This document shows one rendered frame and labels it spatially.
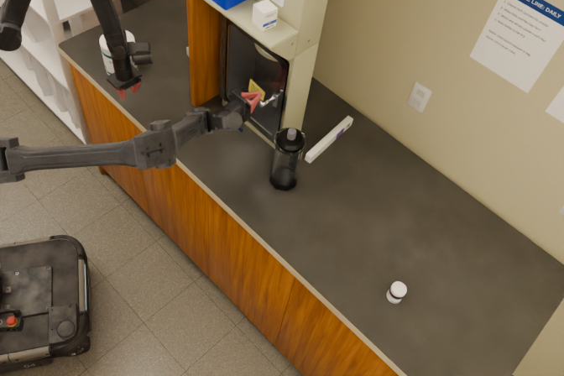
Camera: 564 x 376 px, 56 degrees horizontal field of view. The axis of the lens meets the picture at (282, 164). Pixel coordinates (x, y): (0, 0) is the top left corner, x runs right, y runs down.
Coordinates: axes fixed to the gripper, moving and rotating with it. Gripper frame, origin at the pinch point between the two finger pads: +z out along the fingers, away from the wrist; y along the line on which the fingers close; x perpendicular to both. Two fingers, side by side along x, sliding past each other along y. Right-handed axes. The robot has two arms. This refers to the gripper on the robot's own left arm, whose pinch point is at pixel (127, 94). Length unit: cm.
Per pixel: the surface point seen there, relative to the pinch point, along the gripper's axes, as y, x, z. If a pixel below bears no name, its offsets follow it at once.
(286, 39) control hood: 28, -45, -40
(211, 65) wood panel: 30.9, -8.3, -1.2
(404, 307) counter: 19, -114, 16
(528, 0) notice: 76, -88, -57
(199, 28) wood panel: 26.0, -8.4, -21.0
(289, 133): 24, -55, -11
